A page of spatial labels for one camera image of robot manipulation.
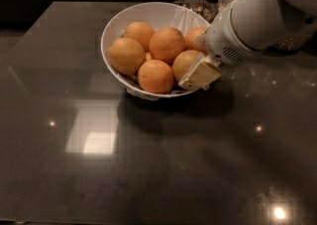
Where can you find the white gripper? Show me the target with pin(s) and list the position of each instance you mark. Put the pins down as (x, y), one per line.
(222, 43)

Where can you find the orange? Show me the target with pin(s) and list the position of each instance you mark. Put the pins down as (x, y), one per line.
(126, 56)
(142, 32)
(182, 63)
(190, 39)
(166, 44)
(155, 76)

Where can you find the white bowl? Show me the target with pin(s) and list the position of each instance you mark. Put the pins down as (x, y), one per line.
(107, 39)

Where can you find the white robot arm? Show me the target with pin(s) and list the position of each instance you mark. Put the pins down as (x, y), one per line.
(246, 28)

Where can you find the glass jar with brown grains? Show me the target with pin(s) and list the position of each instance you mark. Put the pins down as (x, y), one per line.
(293, 44)

